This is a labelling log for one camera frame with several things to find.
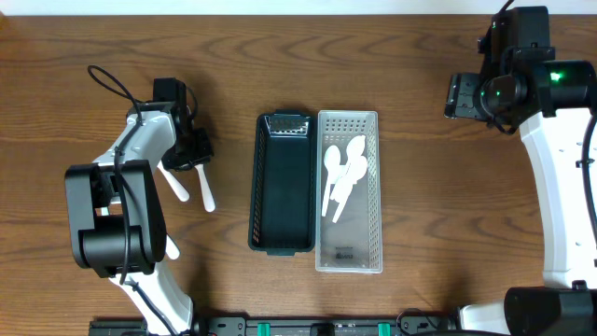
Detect white plastic spoon diagonal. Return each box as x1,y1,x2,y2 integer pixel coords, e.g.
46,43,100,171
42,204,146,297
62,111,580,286
335,135,366,186

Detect black plastic basket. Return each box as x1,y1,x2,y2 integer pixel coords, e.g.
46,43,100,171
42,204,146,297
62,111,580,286
248,109,316,257

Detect white plastic utensil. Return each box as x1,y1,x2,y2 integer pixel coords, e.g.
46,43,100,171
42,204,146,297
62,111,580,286
158,161,190,203

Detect white plastic spoon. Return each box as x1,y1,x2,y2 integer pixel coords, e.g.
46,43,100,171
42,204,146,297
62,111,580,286
332,156,368,223
321,145,341,217

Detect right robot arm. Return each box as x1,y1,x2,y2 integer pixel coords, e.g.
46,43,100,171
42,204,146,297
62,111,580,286
444,2,596,335

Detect clear plastic basket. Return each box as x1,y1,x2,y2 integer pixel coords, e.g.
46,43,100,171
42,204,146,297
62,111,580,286
315,110,382,273

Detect right black cable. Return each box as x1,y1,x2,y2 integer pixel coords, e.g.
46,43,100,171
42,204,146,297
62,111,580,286
580,114,597,230

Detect black mounting rail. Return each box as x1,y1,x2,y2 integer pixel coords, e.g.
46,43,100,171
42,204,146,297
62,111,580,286
88,307,463,336

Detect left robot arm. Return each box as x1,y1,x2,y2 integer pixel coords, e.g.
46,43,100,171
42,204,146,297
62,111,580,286
64,77,214,335

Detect left black cable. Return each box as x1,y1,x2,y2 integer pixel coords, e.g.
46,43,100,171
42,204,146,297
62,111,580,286
87,64,178,336

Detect black cable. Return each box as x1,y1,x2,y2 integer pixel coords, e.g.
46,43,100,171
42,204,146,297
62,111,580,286
87,64,178,336
580,114,597,230

